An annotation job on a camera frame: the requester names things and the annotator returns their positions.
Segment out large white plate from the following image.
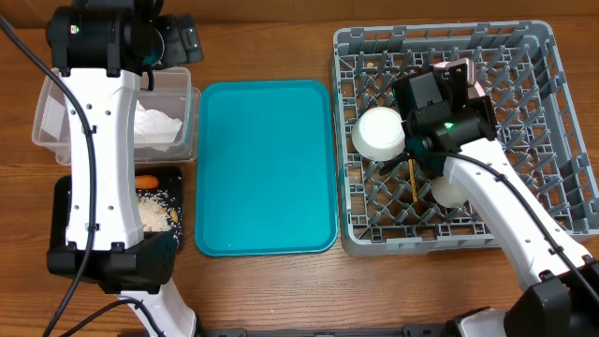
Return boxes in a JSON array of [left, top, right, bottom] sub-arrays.
[[433, 58, 486, 98]]

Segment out white napkin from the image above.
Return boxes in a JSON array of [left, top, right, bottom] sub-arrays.
[[134, 102, 183, 152]]

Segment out green-rimmed white bowl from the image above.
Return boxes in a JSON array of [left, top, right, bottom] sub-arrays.
[[351, 107, 406, 161]]

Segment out wooden chopstick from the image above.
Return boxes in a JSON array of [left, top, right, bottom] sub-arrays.
[[408, 159, 418, 203]]

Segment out white cup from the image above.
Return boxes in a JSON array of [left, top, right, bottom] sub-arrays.
[[431, 176, 467, 209]]

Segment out orange carrot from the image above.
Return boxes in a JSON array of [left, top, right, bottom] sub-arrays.
[[135, 175, 159, 189]]

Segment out food scraps pile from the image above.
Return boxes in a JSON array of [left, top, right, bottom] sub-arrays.
[[136, 189, 183, 250]]

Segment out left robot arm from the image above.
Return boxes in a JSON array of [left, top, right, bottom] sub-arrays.
[[46, 1, 202, 336]]

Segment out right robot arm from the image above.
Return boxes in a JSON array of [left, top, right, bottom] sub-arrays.
[[393, 59, 598, 336]]

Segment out clear plastic bin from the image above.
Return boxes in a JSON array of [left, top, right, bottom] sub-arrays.
[[32, 67, 201, 166]]

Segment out grey dish rack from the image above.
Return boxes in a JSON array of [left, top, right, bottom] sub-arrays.
[[331, 21, 598, 256]]

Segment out black plastic tray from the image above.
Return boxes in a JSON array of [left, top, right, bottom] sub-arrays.
[[50, 166, 184, 248]]

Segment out teal plastic tray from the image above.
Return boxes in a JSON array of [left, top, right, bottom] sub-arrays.
[[195, 80, 338, 256]]

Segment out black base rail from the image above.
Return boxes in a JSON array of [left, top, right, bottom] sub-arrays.
[[197, 324, 451, 337]]

